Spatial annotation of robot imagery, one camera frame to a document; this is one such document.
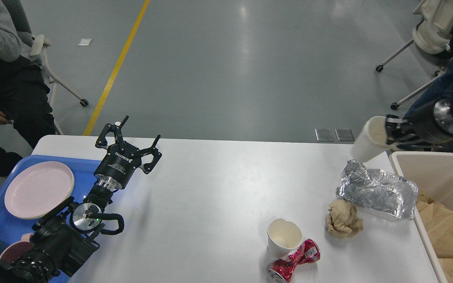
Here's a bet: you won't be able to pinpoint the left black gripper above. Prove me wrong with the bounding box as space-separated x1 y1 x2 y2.
94 115 162 191

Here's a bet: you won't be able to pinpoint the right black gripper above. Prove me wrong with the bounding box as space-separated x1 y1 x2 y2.
385 98 453 152

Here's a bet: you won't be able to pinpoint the white paper cup back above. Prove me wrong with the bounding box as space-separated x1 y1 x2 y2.
351 116 398 163

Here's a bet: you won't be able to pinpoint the white paper cup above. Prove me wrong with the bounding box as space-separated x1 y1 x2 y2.
267 218 303 258
351 116 398 163

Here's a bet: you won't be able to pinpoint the aluminium foil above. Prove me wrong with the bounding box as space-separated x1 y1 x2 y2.
335 160 419 221

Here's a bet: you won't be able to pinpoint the pink plate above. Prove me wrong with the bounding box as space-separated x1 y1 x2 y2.
5 161 74 220

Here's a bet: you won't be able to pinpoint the brown paper ball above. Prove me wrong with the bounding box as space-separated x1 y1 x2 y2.
325 199 364 239

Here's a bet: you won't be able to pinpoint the brown paper bag front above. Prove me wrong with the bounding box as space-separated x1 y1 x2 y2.
416 201 453 259

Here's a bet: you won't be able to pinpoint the pink mug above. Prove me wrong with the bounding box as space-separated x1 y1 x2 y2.
0 233 33 263

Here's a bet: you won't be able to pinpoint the white paper cup front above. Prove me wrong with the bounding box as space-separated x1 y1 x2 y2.
267 218 303 258

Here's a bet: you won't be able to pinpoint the crushed red soda can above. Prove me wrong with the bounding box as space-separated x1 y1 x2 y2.
267 239 321 283

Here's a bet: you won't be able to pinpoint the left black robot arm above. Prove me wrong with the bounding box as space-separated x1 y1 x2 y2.
0 116 162 283

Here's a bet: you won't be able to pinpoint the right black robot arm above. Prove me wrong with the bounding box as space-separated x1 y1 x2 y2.
385 89 453 148

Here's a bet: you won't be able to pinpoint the white plastic bin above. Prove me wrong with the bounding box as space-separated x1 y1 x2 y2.
390 152 453 283

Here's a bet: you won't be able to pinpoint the brown paper bag in bin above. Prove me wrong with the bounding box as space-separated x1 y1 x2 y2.
417 190 435 204

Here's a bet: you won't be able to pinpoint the metal floor plates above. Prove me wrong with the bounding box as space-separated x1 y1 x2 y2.
315 128 355 143

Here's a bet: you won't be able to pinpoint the white chair right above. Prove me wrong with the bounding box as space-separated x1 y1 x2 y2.
375 0 453 110

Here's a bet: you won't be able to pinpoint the white chair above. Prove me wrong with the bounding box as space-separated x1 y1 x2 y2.
29 35 89 136
375 0 453 110

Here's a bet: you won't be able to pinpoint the seated person grey sweater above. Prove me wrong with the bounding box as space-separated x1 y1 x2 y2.
0 0 56 177

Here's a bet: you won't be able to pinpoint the white chair left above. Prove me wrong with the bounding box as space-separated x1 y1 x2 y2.
29 35 89 136

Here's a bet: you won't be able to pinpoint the blue plastic tray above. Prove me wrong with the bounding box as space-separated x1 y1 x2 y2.
0 155 100 245

